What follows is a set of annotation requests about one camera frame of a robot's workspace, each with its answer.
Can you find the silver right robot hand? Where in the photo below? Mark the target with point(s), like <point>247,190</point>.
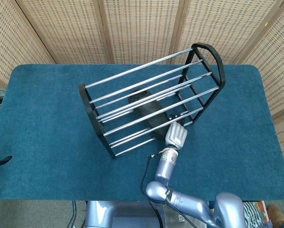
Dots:
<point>176,135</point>

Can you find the lilac right robot arm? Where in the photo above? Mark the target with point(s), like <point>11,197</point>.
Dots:
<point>165,168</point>

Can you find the black and chrome shoe rack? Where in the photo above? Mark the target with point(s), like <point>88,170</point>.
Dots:
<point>90,105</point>

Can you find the tan suede boot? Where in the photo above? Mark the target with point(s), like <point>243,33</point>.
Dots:
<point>276,213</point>

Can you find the striped cloth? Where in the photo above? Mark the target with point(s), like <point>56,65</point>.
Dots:
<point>251,211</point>

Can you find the lilac robot torso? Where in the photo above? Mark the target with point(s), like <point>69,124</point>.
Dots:
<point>101,213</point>

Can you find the woven bamboo folding screen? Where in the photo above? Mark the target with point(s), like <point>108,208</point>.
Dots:
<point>141,28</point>

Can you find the blue carpet mat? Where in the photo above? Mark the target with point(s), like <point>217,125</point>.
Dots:
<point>49,142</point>

